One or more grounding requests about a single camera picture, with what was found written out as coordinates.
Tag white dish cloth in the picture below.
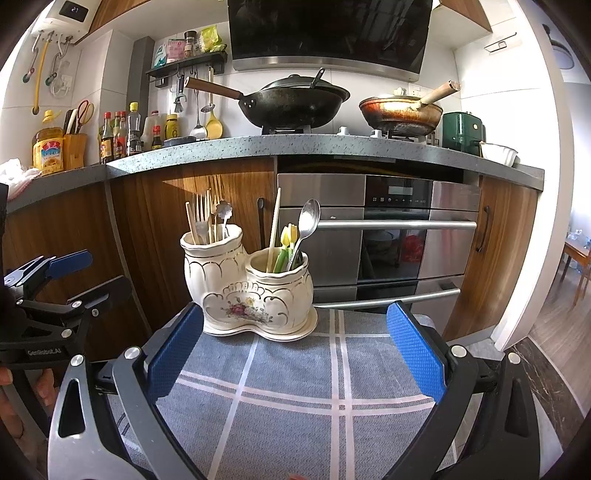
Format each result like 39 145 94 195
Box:
0 158 42 199

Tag metal towel rack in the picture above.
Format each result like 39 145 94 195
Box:
484 32 517 52

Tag narrow wooden cabinet door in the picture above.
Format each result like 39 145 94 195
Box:
441 175 540 343

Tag green snack packet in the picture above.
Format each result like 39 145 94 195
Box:
200 25 230 53

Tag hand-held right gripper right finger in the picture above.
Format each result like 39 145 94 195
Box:
387 301 541 480

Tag stainless steel drawer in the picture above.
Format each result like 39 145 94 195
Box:
313 274 465 311

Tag metal ladle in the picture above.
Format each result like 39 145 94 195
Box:
189 89 208 138

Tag wooden base cabinet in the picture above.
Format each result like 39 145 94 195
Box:
0 157 280 365

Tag stainless steel built-in oven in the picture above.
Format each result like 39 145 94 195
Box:
277 173 481 283

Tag clear bottle yellow cap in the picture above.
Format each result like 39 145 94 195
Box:
127 102 144 156

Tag white bowl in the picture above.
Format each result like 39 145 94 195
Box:
479 141 518 167

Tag green kitchen appliance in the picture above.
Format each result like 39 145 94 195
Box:
442 111 487 153

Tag yellow spatula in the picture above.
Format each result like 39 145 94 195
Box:
205 67 223 140

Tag yellow gas hose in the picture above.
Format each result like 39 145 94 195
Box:
31 39 50 114

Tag wooden knife block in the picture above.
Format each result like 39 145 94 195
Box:
62 133 89 171

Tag dark sauce bottle red cap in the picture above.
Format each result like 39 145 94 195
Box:
100 112 116 165
113 111 129 160

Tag copper frying pan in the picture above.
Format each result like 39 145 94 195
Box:
359 80 461 135

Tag wooden dining table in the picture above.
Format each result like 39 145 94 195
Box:
560 240 591 308

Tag person's left hand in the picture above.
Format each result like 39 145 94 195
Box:
0 367 57 411

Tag round ceiling lamp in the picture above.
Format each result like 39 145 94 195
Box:
551 39 574 68

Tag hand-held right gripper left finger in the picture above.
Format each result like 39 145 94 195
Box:
47 305 205 480

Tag white floral ceramic utensil holder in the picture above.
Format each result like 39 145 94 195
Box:
180 225 315 331

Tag gold fork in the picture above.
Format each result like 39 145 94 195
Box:
206 175 223 243

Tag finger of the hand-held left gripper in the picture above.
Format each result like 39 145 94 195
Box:
19 275 134 326
4 249 94 297

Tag black range hood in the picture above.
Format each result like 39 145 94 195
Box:
228 0 434 75

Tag grey plaid cloth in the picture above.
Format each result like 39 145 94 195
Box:
92 307 462 480

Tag black wok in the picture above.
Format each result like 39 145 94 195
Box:
185 69 351 130

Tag grey stone countertop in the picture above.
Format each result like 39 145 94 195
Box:
0 134 546 214

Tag black wall shelf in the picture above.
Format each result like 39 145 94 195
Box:
146 51 229 89

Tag white plastic jug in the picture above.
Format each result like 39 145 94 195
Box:
144 111 167 151

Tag yellow cooking oil bottle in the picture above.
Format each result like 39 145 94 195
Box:
32 110 65 175

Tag white water heater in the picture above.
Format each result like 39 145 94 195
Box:
34 0 101 36

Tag silver fork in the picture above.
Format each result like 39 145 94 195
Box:
191 193 209 246

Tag scissors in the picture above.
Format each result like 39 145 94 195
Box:
76 100 96 135

